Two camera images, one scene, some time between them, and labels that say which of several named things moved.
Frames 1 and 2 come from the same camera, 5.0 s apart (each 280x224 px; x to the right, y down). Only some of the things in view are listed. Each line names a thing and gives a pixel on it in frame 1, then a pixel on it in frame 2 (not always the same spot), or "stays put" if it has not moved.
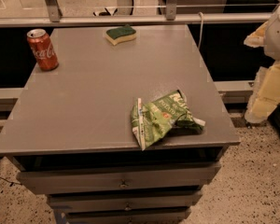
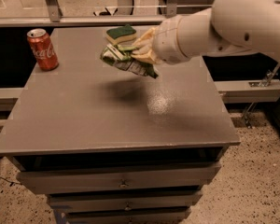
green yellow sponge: (120, 35) stays put
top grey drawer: (127, 177) stays put
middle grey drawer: (125, 202) stays put
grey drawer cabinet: (70, 133) stays put
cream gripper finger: (257, 38) to (145, 39)
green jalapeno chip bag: (153, 120) to (120, 56)
